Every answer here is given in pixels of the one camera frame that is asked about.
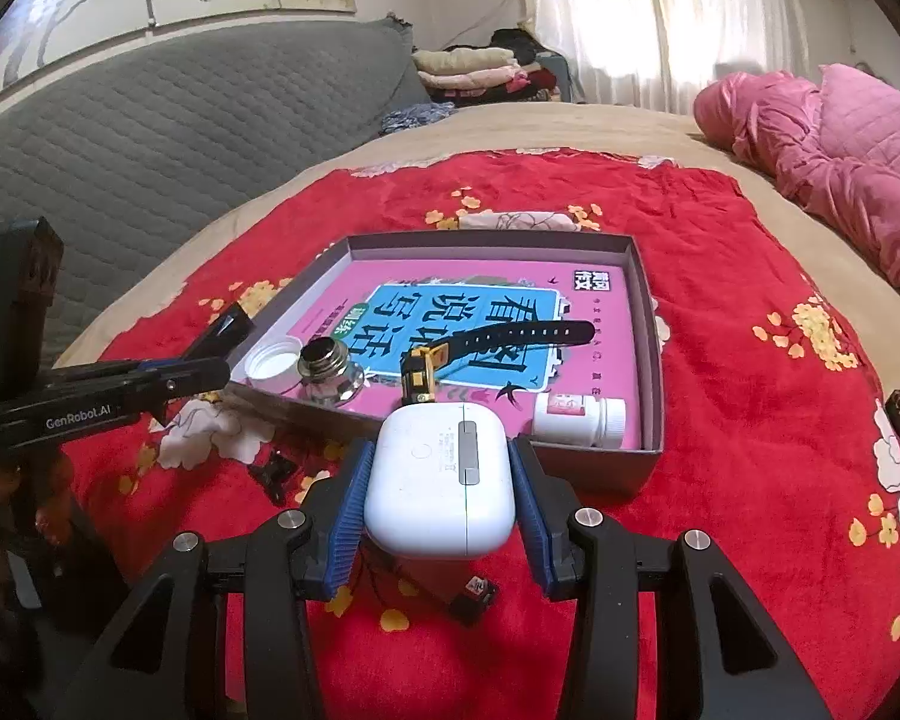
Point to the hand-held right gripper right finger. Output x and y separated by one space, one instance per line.
531 514

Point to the pink exercise book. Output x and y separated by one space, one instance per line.
592 360

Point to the white plastic bottle cap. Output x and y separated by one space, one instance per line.
270 367

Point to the blue patterned cloth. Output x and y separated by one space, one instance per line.
416 118

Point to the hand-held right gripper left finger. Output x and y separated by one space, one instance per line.
347 514

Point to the black hair clip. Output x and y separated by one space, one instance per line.
274 472

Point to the beige bed sheet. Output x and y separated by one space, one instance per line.
570 127

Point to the person's grey trouser leg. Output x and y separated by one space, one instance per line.
0 652

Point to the grey cardboard box tray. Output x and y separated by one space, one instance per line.
495 244

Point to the cream folded garment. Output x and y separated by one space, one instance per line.
461 60

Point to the pink folded garment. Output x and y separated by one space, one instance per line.
480 80

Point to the white earbuds case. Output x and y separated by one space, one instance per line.
435 480

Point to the red floral blanket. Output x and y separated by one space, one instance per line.
735 315

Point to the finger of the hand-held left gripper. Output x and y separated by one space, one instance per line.
221 330
191 376

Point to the white sheer curtain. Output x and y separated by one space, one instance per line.
660 15

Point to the small black red gadget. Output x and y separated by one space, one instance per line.
471 600

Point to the grey quilted headboard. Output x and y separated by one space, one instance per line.
157 135

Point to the white pill bottle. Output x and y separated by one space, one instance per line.
570 420

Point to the black garment pile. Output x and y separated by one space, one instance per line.
514 45

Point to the pink quilt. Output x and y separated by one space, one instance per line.
855 157

